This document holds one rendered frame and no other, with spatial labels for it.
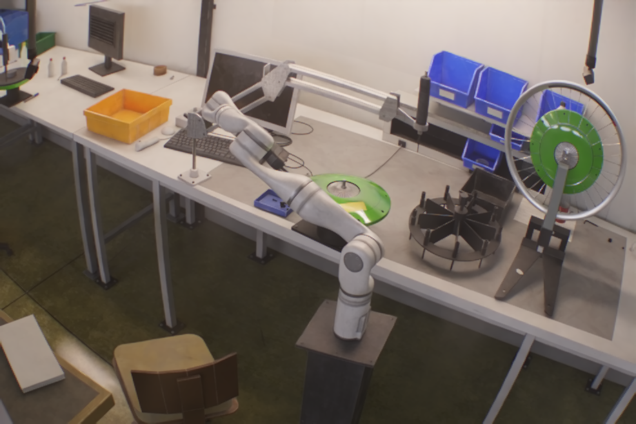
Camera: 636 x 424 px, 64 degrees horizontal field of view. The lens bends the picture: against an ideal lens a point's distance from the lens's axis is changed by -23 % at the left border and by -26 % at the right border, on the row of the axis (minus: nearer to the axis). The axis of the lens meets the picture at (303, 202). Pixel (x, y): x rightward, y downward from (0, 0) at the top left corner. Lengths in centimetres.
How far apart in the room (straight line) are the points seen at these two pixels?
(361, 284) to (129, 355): 85
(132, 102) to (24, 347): 178
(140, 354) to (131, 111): 141
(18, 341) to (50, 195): 276
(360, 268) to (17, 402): 105
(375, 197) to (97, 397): 116
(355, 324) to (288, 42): 170
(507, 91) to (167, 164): 146
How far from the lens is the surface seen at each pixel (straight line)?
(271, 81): 216
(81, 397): 154
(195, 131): 237
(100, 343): 309
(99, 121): 289
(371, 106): 210
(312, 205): 173
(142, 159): 265
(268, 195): 237
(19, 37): 486
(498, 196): 259
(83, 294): 339
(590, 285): 228
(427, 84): 202
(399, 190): 250
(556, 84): 204
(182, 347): 216
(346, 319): 183
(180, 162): 260
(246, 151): 178
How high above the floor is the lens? 213
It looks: 31 degrees down
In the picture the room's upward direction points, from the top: 5 degrees clockwise
